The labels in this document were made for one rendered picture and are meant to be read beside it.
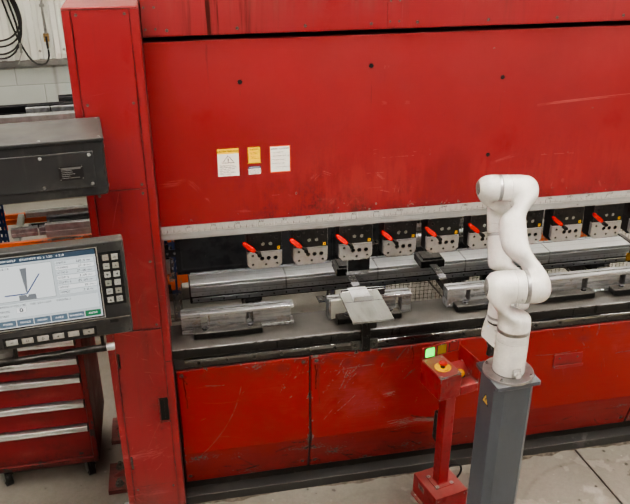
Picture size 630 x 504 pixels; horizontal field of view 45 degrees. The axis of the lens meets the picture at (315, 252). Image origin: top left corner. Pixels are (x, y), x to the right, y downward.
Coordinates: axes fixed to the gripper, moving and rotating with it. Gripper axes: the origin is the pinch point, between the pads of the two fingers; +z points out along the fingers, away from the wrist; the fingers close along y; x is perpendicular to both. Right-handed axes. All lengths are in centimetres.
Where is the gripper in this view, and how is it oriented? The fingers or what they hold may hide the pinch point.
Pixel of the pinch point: (490, 351)
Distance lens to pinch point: 322.1
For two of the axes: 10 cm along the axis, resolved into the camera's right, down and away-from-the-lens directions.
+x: 9.1, -1.8, 3.7
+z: -0.4, 8.6, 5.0
